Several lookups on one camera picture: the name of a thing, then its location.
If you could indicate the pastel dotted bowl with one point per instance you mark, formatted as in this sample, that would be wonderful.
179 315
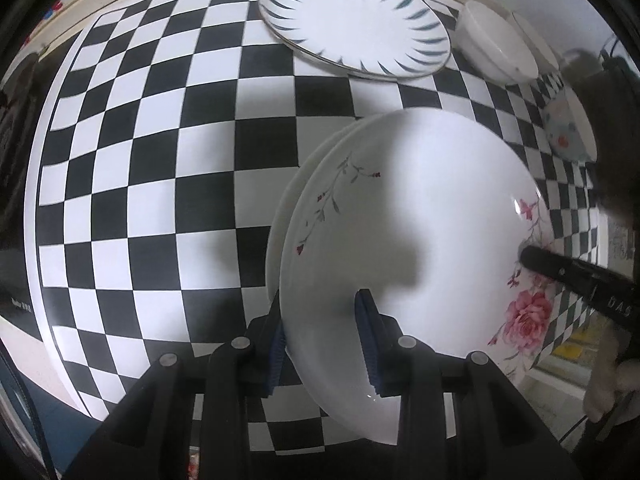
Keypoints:
565 120

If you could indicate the blue leaf pattern plate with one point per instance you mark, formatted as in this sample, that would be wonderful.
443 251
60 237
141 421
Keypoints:
350 20

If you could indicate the white bowl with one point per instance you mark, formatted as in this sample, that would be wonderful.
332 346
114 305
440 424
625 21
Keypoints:
542 47
490 40

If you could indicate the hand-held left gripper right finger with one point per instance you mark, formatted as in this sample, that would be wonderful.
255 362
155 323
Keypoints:
367 345

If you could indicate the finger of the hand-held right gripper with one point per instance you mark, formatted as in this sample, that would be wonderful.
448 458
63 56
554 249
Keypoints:
555 265

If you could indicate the white floral plate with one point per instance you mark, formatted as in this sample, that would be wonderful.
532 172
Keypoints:
425 200

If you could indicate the black white checkered tablecloth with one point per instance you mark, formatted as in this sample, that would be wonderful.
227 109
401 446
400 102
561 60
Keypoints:
150 160

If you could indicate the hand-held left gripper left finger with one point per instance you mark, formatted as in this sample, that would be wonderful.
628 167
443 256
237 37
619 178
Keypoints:
275 355

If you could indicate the person's right hand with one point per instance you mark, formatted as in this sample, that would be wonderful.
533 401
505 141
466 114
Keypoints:
602 380

